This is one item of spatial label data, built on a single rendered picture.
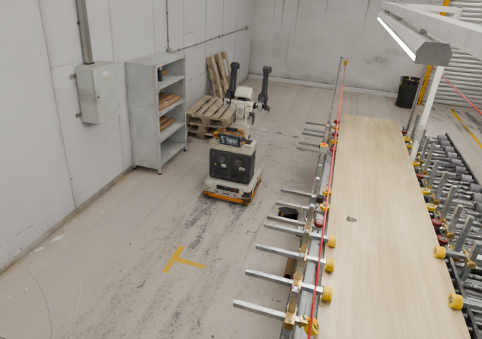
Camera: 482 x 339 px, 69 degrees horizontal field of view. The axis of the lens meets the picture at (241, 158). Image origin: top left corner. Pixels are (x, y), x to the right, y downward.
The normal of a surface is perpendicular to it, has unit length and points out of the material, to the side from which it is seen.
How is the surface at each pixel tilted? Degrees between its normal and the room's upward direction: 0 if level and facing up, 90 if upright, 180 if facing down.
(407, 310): 0
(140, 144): 90
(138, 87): 90
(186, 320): 0
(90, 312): 0
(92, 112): 90
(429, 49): 90
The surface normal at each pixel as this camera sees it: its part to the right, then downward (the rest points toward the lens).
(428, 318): 0.07, -0.89
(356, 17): -0.28, 0.41
